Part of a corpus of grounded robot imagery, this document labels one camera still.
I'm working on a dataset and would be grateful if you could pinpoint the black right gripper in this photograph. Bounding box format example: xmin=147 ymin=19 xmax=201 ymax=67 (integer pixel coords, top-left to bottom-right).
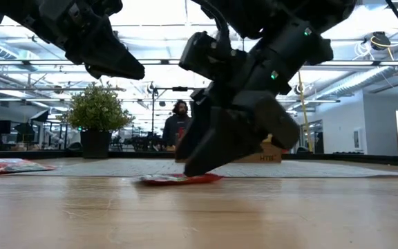
xmin=174 ymin=17 xmax=334 ymax=178

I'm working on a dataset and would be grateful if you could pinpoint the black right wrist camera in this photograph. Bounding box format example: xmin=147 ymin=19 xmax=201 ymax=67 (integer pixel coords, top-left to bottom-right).
xmin=179 ymin=30 xmax=249 ymax=83

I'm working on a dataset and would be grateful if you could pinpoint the yellow hanging cable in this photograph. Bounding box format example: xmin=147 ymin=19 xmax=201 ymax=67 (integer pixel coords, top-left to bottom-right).
xmin=297 ymin=71 xmax=314 ymax=152

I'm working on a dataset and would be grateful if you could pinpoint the potted green plant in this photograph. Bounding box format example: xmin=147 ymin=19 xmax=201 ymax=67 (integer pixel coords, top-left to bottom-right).
xmin=62 ymin=82 xmax=134 ymax=160

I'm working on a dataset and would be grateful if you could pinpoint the black metal gantry frame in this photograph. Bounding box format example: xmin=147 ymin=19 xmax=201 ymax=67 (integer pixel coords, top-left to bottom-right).
xmin=151 ymin=85 xmax=203 ymax=139

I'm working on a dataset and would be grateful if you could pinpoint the grey woven placemat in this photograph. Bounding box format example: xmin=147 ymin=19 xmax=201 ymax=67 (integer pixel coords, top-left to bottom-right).
xmin=12 ymin=158 xmax=398 ymax=178

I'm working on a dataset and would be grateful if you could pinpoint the wooden three-compartment box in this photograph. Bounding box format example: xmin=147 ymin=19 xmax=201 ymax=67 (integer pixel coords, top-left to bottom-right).
xmin=231 ymin=133 xmax=283 ymax=165

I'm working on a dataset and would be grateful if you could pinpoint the person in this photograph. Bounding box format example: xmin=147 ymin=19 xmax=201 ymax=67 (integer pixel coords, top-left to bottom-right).
xmin=162 ymin=99 xmax=193 ymax=150

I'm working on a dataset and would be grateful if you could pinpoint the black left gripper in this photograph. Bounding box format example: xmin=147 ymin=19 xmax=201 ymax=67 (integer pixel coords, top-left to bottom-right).
xmin=0 ymin=0 xmax=146 ymax=81

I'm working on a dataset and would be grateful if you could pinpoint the red tea bag packet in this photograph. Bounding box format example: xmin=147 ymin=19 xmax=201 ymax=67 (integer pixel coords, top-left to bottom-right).
xmin=0 ymin=158 xmax=57 ymax=174
xmin=139 ymin=172 xmax=225 ymax=186

